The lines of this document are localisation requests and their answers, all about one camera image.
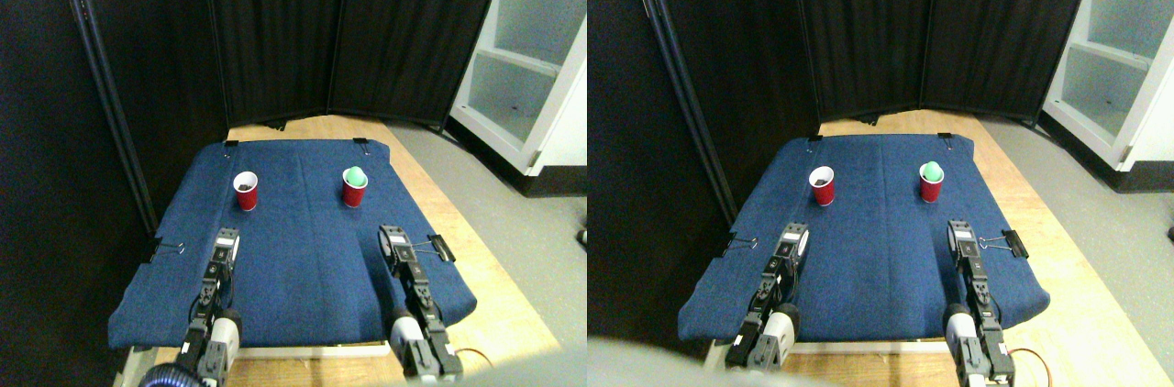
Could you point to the green ball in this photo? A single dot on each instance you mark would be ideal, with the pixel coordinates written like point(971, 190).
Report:
point(933, 169)
point(355, 174)

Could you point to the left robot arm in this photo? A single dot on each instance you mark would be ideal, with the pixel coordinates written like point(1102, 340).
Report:
point(780, 327)
point(225, 337)

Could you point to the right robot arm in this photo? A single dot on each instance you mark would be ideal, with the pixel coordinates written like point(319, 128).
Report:
point(963, 337)
point(408, 341)

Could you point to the dark blue cloth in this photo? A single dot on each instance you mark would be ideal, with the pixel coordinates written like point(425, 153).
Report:
point(880, 259)
point(312, 249)

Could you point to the curtain stand pole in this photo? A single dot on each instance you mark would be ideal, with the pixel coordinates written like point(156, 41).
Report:
point(105, 93)
point(679, 84)

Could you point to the white shelf unit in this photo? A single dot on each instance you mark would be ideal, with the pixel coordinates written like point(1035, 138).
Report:
point(514, 84)
point(1105, 75)

